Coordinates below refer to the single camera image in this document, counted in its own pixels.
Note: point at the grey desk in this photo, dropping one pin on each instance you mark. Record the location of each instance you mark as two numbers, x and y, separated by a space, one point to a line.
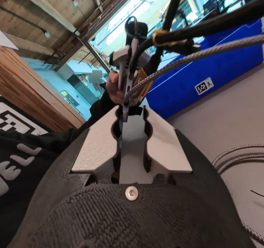
206 132

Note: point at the grey USB hub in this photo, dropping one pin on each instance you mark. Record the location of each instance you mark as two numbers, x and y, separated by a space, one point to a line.
130 83

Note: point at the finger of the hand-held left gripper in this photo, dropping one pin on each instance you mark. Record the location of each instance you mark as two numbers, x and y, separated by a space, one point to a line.
143 60
120 55

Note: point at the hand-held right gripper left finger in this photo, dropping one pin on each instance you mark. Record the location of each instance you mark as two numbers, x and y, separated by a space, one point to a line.
97 147

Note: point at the person's left forearm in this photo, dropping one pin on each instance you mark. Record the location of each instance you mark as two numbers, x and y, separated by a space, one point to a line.
97 111

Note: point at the black white tag board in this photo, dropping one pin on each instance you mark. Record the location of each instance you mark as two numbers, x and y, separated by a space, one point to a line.
12 120

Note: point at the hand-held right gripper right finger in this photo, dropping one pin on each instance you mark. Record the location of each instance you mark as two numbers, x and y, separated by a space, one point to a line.
167 149

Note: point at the person's left hand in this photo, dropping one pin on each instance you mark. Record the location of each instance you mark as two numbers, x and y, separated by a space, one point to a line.
113 85

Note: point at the blue plastic bin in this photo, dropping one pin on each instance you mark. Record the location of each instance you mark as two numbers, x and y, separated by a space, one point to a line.
206 70

